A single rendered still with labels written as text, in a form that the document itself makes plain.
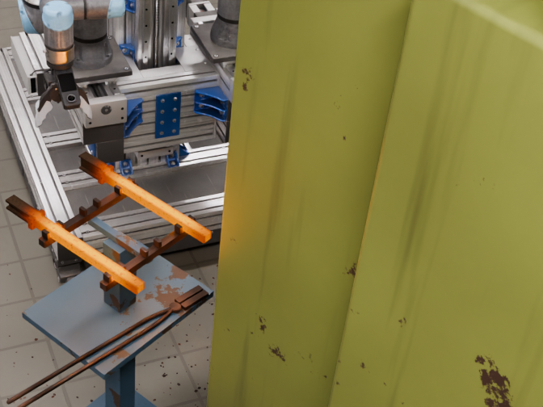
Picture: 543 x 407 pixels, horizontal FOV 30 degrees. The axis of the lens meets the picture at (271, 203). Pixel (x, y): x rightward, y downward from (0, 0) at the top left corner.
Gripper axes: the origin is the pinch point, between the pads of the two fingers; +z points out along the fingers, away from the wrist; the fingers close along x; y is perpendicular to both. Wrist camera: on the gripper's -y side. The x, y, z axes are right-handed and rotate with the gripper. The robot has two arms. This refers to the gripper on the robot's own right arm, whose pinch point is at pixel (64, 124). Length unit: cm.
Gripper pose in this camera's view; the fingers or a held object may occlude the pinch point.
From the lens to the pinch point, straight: 283.2
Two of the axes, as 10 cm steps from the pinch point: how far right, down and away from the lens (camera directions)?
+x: -9.2, 1.8, -3.5
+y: -3.9, -6.2, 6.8
